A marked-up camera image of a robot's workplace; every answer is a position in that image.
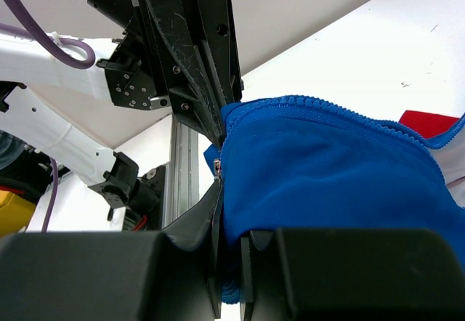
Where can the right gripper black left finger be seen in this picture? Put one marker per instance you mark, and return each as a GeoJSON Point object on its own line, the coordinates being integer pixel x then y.
{"type": "Point", "coordinates": [144, 275]}

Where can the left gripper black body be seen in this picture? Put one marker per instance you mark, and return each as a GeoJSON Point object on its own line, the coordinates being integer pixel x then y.
{"type": "Point", "coordinates": [142, 75]}

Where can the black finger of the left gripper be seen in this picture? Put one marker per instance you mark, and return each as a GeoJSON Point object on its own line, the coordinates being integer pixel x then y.
{"type": "Point", "coordinates": [217, 65]}
{"type": "Point", "coordinates": [172, 25]}

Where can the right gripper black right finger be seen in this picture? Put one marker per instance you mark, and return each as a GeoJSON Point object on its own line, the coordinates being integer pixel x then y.
{"type": "Point", "coordinates": [349, 274]}

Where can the blue white red jacket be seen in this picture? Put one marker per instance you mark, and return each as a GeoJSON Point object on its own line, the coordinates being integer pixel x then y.
{"type": "Point", "coordinates": [302, 162]}

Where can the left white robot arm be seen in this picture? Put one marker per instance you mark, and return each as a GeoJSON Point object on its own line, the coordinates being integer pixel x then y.
{"type": "Point", "coordinates": [30, 56]}

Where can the yellow object in background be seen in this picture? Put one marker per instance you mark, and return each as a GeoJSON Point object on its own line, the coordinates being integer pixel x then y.
{"type": "Point", "coordinates": [16, 212]}

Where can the aluminium front rail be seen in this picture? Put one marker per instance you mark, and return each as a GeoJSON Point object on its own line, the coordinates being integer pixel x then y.
{"type": "Point", "coordinates": [181, 186]}

